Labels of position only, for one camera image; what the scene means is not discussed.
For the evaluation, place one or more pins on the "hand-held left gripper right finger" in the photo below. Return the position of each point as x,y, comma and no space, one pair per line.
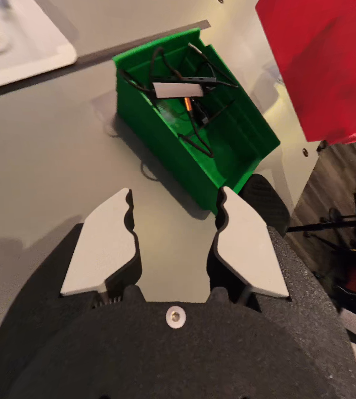
246,249

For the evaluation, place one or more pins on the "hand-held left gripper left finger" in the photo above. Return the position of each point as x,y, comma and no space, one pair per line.
103,246

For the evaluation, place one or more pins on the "green plastic bin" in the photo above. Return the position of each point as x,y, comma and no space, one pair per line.
140,121

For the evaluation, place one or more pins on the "red plastic bin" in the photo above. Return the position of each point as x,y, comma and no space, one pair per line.
321,62

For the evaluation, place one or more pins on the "white usb adapter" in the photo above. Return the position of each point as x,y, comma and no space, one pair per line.
178,90

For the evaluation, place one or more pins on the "black office chair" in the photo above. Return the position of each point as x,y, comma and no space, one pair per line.
265,199

